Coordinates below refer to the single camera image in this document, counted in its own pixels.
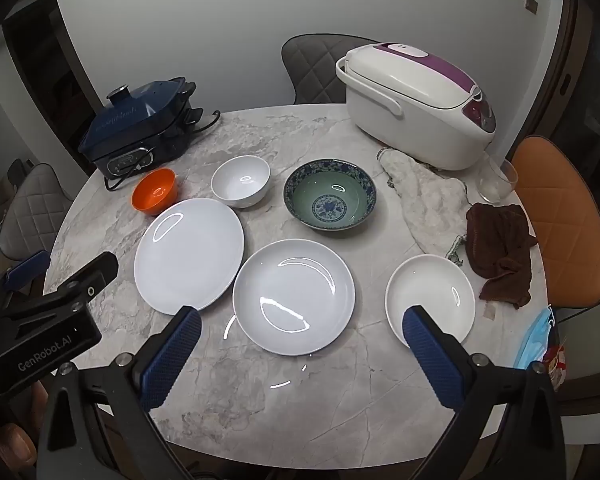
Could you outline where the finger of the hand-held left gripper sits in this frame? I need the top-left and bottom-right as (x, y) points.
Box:
(0, 250), (52, 313)
(54, 251), (119, 307)

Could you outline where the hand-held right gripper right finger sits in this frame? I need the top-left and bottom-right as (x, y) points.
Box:
(402, 304), (566, 480)

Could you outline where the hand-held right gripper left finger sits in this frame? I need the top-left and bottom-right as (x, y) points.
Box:
(35, 305), (203, 480)

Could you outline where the small white plate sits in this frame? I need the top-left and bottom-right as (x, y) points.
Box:
(385, 254), (476, 348)

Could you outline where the large white plate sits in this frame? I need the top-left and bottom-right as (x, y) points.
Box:
(133, 198), (245, 316)

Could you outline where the deep white plate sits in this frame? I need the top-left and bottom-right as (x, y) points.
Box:
(232, 238), (356, 357)

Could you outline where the blue patterned ceramic bowl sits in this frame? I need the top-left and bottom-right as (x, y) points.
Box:
(283, 158), (378, 232)

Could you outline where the person's left hand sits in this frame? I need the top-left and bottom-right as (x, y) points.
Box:
(0, 379), (50, 480)

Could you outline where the light grey quilted chair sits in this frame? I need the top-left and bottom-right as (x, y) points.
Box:
(0, 160), (73, 261)

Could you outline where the orange bowl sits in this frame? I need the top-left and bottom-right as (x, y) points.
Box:
(132, 168), (179, 216)

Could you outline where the blue face mask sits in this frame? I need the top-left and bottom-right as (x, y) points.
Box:
(512, 307), (558, 371)

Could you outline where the red and white packet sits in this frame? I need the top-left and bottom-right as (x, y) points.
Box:
(542, 345), (569, 389)

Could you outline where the brown cloth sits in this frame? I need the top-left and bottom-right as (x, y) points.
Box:
(466, 203), (539, 309)

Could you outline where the dark blue electric hot pot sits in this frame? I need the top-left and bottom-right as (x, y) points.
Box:
(77, 77), (206, 179)

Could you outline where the white towel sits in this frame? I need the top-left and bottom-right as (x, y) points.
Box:
(377, 147), (470, 263)

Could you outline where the white bowl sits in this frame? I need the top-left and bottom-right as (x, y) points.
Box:
(211, 155), (271, 209)

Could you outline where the dark wooden cabinet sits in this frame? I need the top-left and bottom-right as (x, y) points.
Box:
(0, 0), (106, 171)

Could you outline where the clear glass cup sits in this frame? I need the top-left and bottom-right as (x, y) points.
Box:
(478, 156), (519, 206)

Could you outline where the white and purple rice cooker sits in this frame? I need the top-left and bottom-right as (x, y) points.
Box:
(335, 42), (497, 171)

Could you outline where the dark glass door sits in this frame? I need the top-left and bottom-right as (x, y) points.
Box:
(555, 0), (600, 211)

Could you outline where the grey quilted chair back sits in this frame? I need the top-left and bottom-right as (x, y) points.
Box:
(281, 34), (381, 106)

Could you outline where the black power cord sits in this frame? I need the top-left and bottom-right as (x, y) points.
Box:
(103, 146), (157, 192)

